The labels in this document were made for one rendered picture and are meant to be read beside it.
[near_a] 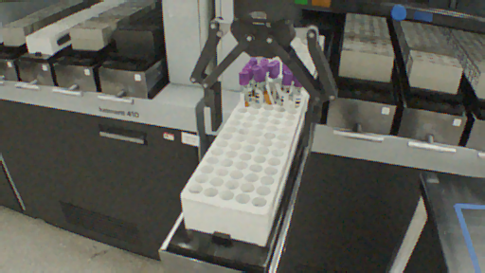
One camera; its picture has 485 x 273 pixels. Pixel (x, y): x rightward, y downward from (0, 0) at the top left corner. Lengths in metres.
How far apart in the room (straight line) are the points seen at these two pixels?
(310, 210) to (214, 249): 0.55
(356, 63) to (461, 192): 0.38
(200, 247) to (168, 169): 0.59
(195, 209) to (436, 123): 0.54
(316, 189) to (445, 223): 0.45
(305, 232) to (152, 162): 0.45
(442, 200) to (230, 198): 0.29
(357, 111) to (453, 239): 0.38
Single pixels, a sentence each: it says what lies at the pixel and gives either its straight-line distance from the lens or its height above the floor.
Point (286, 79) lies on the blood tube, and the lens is 0.56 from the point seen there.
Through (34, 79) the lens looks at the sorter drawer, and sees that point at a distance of 1.13.
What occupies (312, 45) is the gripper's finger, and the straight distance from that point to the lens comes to 0.45.
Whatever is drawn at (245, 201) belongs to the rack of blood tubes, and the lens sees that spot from 0.42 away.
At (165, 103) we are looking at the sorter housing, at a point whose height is 0.73.
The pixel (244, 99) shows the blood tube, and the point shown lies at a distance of 0.57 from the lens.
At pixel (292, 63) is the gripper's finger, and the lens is 0.47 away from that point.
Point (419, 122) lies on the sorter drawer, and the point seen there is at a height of 0.78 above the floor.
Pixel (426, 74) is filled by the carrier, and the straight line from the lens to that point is 0.82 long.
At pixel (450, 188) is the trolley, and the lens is 0.56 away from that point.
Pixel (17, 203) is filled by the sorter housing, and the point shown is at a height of 0.15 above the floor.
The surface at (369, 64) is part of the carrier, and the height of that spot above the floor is 0.86.
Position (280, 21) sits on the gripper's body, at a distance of 0.44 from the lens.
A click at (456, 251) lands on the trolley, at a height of 0.82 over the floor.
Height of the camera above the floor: 1.14
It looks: 33 degrees down
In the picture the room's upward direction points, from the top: straight up
